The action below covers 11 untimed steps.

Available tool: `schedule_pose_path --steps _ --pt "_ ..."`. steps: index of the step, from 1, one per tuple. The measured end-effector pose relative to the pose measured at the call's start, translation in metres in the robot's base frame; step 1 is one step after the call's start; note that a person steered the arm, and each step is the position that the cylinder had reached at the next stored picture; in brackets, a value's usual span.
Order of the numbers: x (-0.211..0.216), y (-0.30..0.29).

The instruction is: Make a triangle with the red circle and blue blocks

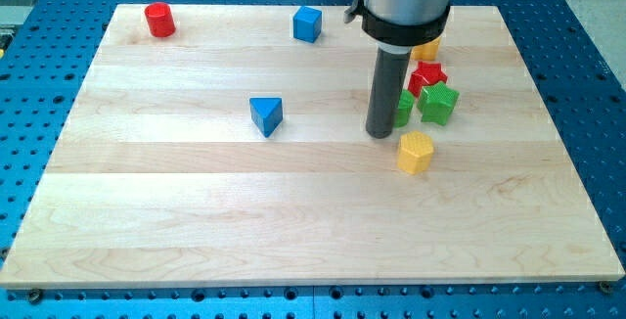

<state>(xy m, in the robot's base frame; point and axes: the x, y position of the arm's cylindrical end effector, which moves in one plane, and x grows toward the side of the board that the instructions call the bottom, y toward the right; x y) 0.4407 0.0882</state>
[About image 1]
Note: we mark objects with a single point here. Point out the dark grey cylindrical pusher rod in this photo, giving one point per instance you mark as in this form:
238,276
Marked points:
388,80

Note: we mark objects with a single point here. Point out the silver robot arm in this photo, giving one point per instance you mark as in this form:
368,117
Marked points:
398,26

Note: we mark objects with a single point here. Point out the yellow block behind arm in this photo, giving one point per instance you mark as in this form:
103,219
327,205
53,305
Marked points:
426,52

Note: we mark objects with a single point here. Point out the blue triangle block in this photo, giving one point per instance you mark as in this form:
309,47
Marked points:
266,113

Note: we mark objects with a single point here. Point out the green round block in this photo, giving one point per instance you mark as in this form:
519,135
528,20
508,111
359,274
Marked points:
404,108

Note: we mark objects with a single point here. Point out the red star block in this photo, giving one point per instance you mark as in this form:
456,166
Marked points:
425,74

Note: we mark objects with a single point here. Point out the green star block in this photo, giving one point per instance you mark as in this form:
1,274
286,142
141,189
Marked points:
437,102

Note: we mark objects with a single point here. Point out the yellow hexagon block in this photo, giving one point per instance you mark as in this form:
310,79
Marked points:
415,151

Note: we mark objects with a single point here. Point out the blue cube block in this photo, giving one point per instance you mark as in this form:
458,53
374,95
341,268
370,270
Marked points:
307,24

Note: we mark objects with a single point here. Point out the blue perforated metal table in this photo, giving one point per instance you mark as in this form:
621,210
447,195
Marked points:
51,52

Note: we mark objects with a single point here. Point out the light wooden board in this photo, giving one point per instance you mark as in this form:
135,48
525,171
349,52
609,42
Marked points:
160,178

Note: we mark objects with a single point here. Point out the red cylinder block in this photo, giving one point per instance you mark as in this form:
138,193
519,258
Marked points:
159,19

